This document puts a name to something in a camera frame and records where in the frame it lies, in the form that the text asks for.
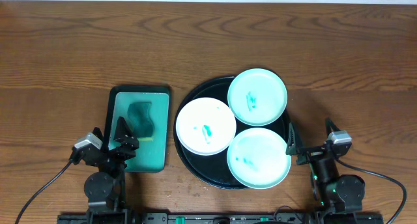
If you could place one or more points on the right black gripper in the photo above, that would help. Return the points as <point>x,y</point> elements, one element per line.
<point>313,154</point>

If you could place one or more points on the green scrubbing sponge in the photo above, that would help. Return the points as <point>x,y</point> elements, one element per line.
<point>139,116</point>

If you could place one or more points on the white plate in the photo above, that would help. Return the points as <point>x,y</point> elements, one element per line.
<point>205,126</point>

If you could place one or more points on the far mint green plate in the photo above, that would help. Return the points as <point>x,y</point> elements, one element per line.
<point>257,97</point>

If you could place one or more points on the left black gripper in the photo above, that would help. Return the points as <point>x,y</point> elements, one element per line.
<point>115,152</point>

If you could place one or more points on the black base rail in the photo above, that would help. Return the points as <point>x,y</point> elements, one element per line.
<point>164,218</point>

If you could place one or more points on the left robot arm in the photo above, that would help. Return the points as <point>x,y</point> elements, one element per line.
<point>105,189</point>

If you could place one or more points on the mint green plate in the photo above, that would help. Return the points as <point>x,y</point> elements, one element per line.
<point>257,159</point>
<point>257,97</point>

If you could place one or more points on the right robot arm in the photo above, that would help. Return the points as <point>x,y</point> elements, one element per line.
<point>337,193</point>

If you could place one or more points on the near mint green plate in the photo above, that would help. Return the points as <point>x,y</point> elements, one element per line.
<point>257,159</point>

